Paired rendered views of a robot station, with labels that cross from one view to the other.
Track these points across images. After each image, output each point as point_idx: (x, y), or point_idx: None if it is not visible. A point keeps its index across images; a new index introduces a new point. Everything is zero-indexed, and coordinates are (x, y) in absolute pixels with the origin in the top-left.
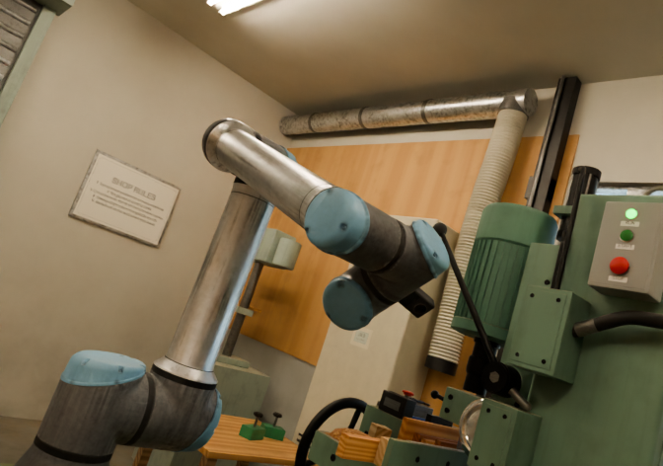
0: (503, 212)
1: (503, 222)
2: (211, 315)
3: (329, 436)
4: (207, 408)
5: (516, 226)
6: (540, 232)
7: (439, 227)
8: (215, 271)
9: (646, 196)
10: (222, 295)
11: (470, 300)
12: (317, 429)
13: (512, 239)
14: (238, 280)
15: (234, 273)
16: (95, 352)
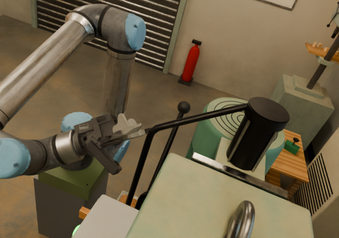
0: None
1: (196, 128)
2: (103, 113)
3: (118, 198)
4: (111, 152)
5: (198, 138)
6: (214, 156)
7: (177, 107)
8: (102, 93)
9: (132, 223)
10: (105, 105)
11: (152, 180)
12: (122, 190)
13: (193, 149)
14: (111, 100)
15: (108, 96)
16: (77, 114)
